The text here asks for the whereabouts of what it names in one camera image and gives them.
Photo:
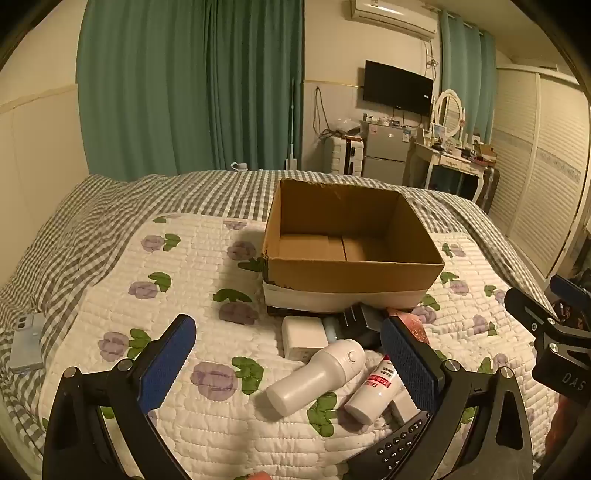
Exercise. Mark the pale blue smartphone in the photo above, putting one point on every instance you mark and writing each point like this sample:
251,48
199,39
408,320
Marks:
27,341

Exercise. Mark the pale blue small bottle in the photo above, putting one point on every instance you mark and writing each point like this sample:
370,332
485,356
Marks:
330,330

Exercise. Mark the white bottle red label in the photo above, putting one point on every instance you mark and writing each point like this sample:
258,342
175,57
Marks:
374,392

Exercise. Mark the cardboard box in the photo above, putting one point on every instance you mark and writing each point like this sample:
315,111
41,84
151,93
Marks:
351,279

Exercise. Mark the grey two-door fridge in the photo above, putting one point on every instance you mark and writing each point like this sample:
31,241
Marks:
383,152

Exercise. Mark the white dressing table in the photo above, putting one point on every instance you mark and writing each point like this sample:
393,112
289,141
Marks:
450,159

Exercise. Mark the white power adapter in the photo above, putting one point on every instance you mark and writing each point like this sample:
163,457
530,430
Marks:
302,334

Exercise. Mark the white mop pole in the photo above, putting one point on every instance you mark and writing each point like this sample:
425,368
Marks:
291,138

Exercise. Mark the clear water jug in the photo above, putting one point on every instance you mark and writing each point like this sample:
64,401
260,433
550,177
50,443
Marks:
238,166

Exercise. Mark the red packet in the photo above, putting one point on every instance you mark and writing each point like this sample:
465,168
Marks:
413,323

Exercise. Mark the black remote control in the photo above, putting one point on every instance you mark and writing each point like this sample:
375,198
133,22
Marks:
397,447

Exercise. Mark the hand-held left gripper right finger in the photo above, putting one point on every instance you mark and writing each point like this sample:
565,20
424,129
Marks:
411,364

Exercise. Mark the wide green curtain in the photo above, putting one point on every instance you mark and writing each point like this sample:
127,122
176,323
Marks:
184,92

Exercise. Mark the black power adapter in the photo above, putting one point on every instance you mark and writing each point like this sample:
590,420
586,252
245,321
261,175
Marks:
355,327

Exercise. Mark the small white box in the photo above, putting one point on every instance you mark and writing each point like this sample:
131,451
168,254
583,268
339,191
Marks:
402,408

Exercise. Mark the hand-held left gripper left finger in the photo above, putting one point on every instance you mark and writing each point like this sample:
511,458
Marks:
168,364

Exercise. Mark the clear plastic bag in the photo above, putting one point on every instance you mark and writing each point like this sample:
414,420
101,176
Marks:
345,127

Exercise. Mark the white ribbed suitcase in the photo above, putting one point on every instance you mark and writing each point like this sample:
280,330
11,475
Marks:
341,154

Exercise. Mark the white oval mirror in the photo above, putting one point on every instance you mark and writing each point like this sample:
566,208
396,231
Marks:
449,110

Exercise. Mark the person's dark floral clothing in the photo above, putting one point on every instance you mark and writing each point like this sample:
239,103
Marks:
575,316

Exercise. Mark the white louvred wardrobe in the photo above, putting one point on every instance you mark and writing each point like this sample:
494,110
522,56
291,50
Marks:
540,161

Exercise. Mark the white floral quilt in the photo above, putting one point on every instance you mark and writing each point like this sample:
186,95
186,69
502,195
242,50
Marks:
194,286

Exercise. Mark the black wall television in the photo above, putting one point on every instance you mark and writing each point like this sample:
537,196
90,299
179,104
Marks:
397,87

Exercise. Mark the narrow green curtain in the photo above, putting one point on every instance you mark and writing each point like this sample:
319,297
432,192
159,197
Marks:
466,60

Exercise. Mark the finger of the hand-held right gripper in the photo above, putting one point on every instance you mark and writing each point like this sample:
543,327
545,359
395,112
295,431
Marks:
526,309
565,286

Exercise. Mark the white handheld massager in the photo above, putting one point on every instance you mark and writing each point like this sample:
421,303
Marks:
314,374

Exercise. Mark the white air conditioner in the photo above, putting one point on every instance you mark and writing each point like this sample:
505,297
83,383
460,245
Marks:
392,18

